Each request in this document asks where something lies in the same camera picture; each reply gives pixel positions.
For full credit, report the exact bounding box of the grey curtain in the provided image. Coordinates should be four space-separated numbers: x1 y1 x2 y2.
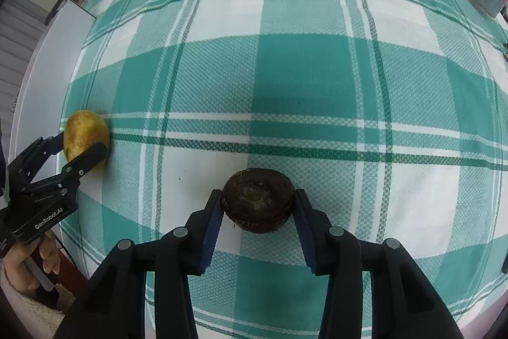
0 1 42 113

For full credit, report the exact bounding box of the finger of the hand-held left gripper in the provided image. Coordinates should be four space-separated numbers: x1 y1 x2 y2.
20 142 110 201
8 131 65 189

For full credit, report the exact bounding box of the yellow pear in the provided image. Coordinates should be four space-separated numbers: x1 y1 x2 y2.
63 110 111 173

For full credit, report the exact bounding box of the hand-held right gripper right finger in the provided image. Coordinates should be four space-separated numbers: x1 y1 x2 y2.
293 188 466 339

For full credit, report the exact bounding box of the dark brown wrinkled fruit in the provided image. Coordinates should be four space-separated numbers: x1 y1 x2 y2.
220 167 296 233

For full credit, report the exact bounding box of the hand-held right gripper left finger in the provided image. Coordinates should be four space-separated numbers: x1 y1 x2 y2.
53 188 224 339

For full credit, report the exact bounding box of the person's left forearm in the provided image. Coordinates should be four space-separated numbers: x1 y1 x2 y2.
0 271 66 339

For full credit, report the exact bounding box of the person's left hand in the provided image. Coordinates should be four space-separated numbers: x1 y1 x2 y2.
0 231 62 299

